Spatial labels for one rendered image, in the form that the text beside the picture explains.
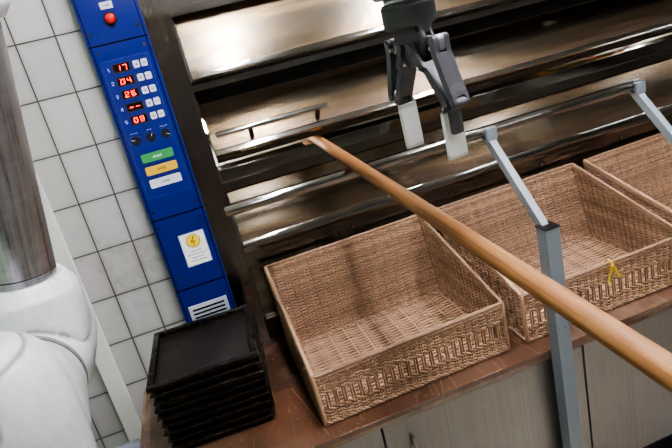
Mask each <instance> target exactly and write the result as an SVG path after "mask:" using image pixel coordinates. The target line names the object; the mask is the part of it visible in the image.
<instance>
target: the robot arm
mask: <svg viewBox="0 0 672 448"><path fill-rule="evenodd" d="M373 2H375V3H378V2H383V5H384V6H382V7H381V9H380V13H381V18H382V22H383V27H384V31H385V32H387V33H394V38H392V39H388V40H385V41H384V47H385V52H386V58H387V81H388V98H389V101H391V102H392V101H394V102H395V105H396V106H398V111H399V115H400V120H401V125H402V129H403V134H404V139H405V143H406V148H407V149H411V148H414V147H416V146H419V145H422V144H424V139H423V134H422V129H421V124H420V119H419V114H418V109H417V104H416V101H415V100H416V99H415V98H414V97H413V96H412V95H413V89H414V82H415V75H416V69H417V68H418V70H419V71H420V72H422V73H424V75H425V77H426V78H427V80H428V82H429V84H430V86H431V88H432V89H433V91H434V93H435V95H436V97H437V99H438V101H439V102H440V104H441V106H442V109H441V111H440V112H439V113H440V118H441V123H442V128H443V133H444V139H445V144H446V149H447V155H448V159H449V160H454V159H456V158H459V157H462V156H464V155H467V154H468V148H467V143H466V137H465V131H464V125H463V118H462V113H461V108H462V107H463V106H465V105H467V104H469V103H470V97H469V94H468V92H467V89H466V86H465V84H464V81H463V79H462V76H461V73H460V71H459V68H458V66H457V63H456V60H455V58H454V55H453V53H452V50H451V45H450V40H449V35H448V33H447V32H443V33H439V34H436V35H434V33H433V31H432V28H431V24H432V22H435V21H436V20H437V18H438V15H437V10H436V4H435V0H373ZM9 6H10V0H0V18H4V17H6V14H7V12H8V9H9ZM440 51H441V52H440ZM432 59H433V60H432ZM394 91H396V92H395V93H394ZM460 96H461V97H460ZM448 101H449V102H448ZM96 349H97V328H96V322H95V319H94V316H93V313H92V311H91V309H90V308H89V306H88V304H87V301H86V299H85V296H84V293H83V290H82V287H81V284H80V281H79V279H78V276H77V275H76V274H75V273H73V272H72V271H70V270H69V269H67V268H66V267H64V266H62V265H61V264H58V263H56V261H55V257H54V252H53V248H52V243H51V239H50V235H49V230H48V226H47V222H46V217H45V213H44V208H43V204H42V200H41V195H40V191H39V186H38V182H37V178H36V173H35V169H34V164H33V160H32V156H31V151H30V147H29V142H28V138H27V134H26V129H25V125H24V121H23V116H22V112H21V107H20V103H19V99H18V94H17V90H16V85H15V81H14V77H13V72H12V68H11V63H10V59H9V55H8V50H7V46H6V41H5V37H4V33H3V28H2V24H1V19H0V448H97V444H96V441H95V438H94V434H93V432H92V429H91V425H92V419H91V413H90V405H89V396H88V386H89V384H90V380H91V377H92V373H93V369H94V363H95V358H96Z"/></svg>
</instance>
